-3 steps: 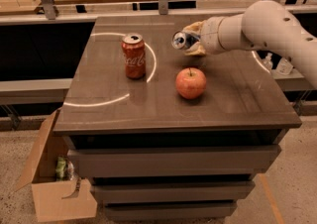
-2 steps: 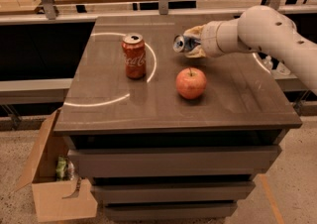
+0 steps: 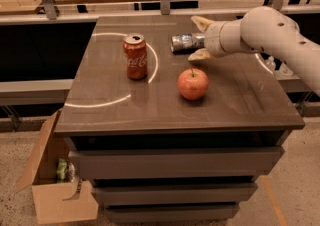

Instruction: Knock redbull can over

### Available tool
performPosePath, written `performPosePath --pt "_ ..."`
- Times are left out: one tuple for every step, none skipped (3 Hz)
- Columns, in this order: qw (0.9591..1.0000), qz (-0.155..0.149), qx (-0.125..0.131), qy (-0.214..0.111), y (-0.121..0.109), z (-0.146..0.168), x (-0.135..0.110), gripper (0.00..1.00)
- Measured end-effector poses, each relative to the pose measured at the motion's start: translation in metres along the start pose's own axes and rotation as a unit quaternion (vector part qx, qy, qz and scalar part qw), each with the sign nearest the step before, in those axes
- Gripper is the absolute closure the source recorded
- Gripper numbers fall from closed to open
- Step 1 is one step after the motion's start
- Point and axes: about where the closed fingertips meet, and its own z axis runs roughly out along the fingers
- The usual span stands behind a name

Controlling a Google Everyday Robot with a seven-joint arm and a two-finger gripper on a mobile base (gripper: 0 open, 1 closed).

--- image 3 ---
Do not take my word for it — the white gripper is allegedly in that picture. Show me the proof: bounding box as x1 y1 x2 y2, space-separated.
188 16 232 61

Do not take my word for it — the red bull can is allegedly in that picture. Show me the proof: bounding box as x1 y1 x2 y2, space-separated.
171 33 204 52

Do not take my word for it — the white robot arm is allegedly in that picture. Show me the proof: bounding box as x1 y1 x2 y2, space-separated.
188 6 320 95

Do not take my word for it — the red coca-cola can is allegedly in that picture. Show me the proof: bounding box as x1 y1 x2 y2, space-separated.
123 33 147 80

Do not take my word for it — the red apple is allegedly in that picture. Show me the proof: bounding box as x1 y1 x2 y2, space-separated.
177 68 209 101

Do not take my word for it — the clear plastic bottle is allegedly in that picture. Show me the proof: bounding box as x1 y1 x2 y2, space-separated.
265 56 276 72
279 63 293 76

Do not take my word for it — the grey drawer cabinet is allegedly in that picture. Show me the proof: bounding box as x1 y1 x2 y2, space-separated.
55 16 304 223

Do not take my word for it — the green snack bag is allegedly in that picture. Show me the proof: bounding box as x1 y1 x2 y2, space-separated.
56 157 68 183

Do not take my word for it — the cardboard box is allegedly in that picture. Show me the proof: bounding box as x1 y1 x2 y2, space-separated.
15 111 98 225

